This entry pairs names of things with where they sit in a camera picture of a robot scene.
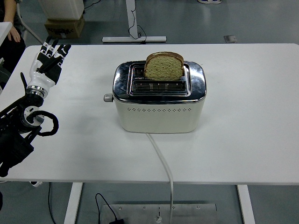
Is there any white T-shaped table leg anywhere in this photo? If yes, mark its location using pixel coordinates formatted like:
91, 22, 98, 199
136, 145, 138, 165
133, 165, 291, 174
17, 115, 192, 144
102, 0, 167, 43

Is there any brown bread slice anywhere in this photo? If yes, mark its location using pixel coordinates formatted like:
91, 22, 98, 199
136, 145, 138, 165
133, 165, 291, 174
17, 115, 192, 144
143, 51, 185, 82

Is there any thin black hanging cable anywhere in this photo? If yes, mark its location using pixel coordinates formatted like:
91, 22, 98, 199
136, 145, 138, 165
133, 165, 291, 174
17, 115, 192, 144
47, 182, 57, 224

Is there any white toaster power cord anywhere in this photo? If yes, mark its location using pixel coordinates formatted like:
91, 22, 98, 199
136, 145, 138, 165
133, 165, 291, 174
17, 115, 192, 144
145, 132, 175, 224

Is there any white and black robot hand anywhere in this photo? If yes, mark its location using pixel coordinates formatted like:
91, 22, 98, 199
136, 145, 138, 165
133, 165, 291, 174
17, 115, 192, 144
27, 35, 71, 96

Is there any white tubular chair frame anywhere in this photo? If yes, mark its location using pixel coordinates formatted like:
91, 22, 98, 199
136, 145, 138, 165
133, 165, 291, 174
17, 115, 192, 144
15, 2, 45, 45

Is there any black cable on table leg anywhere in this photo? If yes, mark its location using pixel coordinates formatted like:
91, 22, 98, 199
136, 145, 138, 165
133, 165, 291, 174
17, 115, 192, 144
128, 0, 148, 45

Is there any cream and chrome toaster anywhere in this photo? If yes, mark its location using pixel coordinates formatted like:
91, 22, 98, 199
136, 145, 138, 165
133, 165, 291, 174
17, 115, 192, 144
103, 61, 207, 134

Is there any person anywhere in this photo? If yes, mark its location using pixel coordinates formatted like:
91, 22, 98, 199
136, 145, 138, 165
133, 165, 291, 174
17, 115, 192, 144
0, 0, 27, 73

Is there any white side table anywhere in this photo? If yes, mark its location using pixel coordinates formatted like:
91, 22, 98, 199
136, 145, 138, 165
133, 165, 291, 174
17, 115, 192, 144
0, 21, 13, 48

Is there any brown cardboard box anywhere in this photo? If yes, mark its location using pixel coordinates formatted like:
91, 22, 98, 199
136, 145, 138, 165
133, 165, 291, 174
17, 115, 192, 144
44, 14, 85, 39

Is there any black adapter cable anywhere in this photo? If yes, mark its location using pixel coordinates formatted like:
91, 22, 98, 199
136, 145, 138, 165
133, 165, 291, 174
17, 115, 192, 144
94, 193, 118, 221

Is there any grey metal plate with screws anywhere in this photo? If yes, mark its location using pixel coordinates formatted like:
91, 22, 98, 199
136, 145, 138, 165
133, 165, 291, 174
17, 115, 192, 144
102, 203, 218, 224

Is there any grey floor socket cover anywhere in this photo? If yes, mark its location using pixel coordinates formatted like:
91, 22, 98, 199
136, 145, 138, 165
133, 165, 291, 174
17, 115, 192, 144
223, 35, 238, 44

